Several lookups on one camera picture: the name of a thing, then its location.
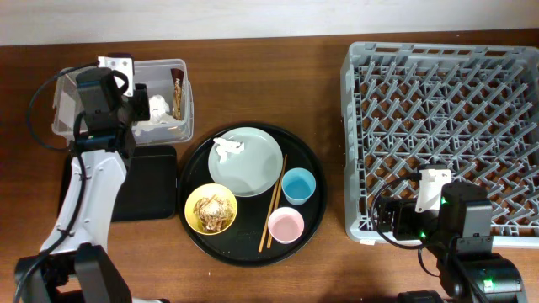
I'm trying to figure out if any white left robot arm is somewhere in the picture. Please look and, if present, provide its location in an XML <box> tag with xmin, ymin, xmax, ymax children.
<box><xmin>13</xmin><ymin>62</ymin><xmax>150</xmax><ymax>302</ymax></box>

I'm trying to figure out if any blue cup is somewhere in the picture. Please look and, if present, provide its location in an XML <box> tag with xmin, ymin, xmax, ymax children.
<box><xmin>281</xmin><ymin>167</ymin><xmax>317</xmax><ymax>205</ymax></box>

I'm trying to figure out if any grey dishwasher rack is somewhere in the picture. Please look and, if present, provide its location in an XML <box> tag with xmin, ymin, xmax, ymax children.
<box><xmin>340</xmin><ymin>42</ymin><xmax>538</xmax><ymax>249</ymax></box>

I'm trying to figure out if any yellow bowl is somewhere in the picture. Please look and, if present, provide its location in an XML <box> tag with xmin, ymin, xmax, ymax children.
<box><xmin>184</xmin><ymin>183</ymin><xmax>238</xmax><ymax>236</ymax></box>

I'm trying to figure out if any white tissue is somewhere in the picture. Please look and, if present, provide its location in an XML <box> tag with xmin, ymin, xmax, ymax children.
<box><xmin>138</xmin><ymin>94</ymin><xmax>176</xmax><ymax>125</ymax></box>
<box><xmin>213</xmin><ymin>137</ymin><xmax>245</xmax><ymax>163</ymax></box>

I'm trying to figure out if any clear plastic waste bin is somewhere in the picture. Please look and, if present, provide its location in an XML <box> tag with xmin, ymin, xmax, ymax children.
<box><xmin>51</xmin><ymin>59</ymin><xmax>195</xmax><ymax>146</ymax></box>

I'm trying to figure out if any brown coffee sachet wrapper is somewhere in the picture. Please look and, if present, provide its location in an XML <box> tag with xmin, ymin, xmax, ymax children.
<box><xmin>171</xmin><ymin>68</ymin><xmax>184</xmax><ymax>120</ymax></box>

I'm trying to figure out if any round black serving tray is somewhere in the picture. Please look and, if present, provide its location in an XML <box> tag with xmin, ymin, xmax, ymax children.
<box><xmin>177</xmin><ymin>122</ymin><xmax>328</xmax><ymax>267</ymax></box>

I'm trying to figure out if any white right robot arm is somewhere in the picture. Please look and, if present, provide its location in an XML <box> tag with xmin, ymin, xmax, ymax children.
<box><xmin>371</xmin><ymin>182</ymin><xmax>527</xmax><ymax>302</ymax></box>

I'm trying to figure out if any black rectangular waste tray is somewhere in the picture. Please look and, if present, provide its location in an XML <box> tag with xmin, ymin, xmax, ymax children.
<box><xmin>57</xmin><ymin>144</ymin><xmax>179</xmax><ymax>223</ymax></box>

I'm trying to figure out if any pink cup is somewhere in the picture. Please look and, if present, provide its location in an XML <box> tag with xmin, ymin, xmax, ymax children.
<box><xmin>268</xmin><ymin>207</ymin><xmax>305</xmax><ymax>244</ymax></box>

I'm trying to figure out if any food scraps and rice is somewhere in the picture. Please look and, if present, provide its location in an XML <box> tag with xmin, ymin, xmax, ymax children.
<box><xmin>193</xmin><ymin>195</ymin><xmax>234</xmax><ymax>233</ymax></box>

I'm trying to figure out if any pale green plate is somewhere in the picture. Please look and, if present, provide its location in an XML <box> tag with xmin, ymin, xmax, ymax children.
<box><xmin>208</xmin><ymin>127</ymin><xmax>284</xmax><ymax>197</ymax></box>

